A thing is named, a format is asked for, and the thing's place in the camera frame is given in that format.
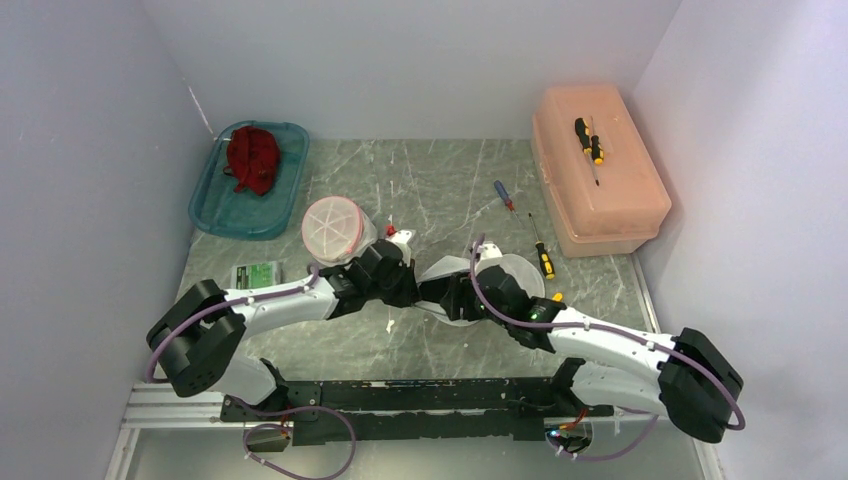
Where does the white mesh blue zip laundry bag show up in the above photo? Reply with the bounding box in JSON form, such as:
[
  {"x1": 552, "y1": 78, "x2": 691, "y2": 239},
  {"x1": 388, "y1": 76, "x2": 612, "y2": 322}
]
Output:
[{"x1": 415, "y1": 254, "x2": 546, "y2": 326}]

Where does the black bra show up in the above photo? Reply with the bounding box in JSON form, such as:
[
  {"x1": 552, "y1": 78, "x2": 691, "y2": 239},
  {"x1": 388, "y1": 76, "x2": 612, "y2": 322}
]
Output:
[{"x1": 418, "y1": 276, "x2": 451, "y2": 305}]

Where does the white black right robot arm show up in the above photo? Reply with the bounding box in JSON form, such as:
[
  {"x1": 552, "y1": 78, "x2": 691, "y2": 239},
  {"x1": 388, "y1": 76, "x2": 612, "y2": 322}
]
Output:
[{"x1": 419, "y1": 266, "x2": 747, "y2": 443}]

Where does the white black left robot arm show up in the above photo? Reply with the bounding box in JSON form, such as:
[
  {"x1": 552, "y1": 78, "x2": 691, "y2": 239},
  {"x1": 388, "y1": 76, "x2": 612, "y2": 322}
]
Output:
[{"x1": 145, "y1": 239, "x2": 420, "y2": 420}]

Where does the pink zip mesh laundry bag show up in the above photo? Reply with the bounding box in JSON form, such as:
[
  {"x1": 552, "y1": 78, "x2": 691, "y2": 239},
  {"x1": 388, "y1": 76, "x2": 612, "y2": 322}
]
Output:
[{"x1": 301, "y1": 196, "x2": 378, "y2": 266}]

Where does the black yellow screwdriver on table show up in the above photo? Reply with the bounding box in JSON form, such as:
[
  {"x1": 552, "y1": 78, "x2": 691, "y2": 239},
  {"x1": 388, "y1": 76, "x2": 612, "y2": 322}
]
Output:
[{"x1": 528, "y1": 213, "x2": 556, "y2": 280}]

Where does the green label clear bit case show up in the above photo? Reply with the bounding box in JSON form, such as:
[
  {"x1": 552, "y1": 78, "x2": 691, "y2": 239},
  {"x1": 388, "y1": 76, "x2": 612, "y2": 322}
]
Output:
[{"x1": 230, "y1": 260, "x2": 282, "y2": 290}]

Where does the orange translucent plastic storage box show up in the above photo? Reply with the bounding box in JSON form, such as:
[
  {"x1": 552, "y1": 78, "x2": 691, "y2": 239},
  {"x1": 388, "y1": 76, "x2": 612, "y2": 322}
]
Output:
[{"x1": 531, "y1": 85, "x2": 672, "y2": 258}]

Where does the black yellow screwdriver on box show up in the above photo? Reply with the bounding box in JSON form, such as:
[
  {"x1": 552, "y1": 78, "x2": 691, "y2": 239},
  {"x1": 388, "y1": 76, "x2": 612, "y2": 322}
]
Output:
[{"x1": 574, "y1": 117, "x2": 604, "y2": 186}]

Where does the red cloth garment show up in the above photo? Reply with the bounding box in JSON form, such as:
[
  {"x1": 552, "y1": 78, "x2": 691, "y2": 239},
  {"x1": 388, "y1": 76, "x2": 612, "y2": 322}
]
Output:
[{"x1": 223, "y1": 126, "x2": 281, "y2": 196}]

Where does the teal plastic tray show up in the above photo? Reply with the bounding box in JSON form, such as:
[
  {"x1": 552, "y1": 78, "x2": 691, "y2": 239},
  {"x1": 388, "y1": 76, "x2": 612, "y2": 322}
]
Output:
[{"x1": 188, "y1": 121, "x2": 310, "y2": 241}]

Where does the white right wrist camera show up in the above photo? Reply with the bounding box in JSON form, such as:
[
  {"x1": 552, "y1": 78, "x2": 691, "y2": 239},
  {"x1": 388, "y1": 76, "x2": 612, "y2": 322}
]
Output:
[{"x1": 471, "y1": 241, "x2": 503, "y2": 269}]

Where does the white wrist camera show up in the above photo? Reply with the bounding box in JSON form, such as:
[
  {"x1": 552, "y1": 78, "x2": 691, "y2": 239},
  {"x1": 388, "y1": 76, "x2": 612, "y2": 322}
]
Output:
[
  {"x1": 471, "y1": 241, "x2": 503, "y2": 269},
  {"x1": 386, "y1": 225, "x2": 416, "y2": 264}
]

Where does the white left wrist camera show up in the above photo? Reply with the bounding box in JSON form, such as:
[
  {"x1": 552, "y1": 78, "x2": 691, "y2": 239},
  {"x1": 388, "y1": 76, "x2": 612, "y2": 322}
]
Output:
[{"x1": 386, "y1": 225, "x2": 416, "y2": 264}]

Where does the blue red handle screwdriver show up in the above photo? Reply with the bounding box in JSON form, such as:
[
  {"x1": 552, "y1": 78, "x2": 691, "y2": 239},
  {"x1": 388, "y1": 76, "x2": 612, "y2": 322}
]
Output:
[{"x1": 493, "y1": 180, "x2": 522, "y2": 225}]

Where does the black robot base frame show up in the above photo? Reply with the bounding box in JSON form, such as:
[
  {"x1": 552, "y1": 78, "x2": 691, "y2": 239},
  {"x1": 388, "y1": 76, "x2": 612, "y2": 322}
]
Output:
[{"x1": 220, "y1": 377, "x2": 613, "y2": 446}]

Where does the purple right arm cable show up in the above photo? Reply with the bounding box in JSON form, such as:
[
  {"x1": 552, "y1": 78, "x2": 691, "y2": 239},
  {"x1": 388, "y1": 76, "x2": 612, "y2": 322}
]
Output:
[{"x1": 468, "y1": 233, "x2": 747, "y2": 464}]

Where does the aluminium extrusion rail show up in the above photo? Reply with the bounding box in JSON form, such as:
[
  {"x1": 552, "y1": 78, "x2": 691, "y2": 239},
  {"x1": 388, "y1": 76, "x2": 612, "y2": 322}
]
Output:
[{"x1": 105, "y1": 383, "x2": 224, "y2": 479}]

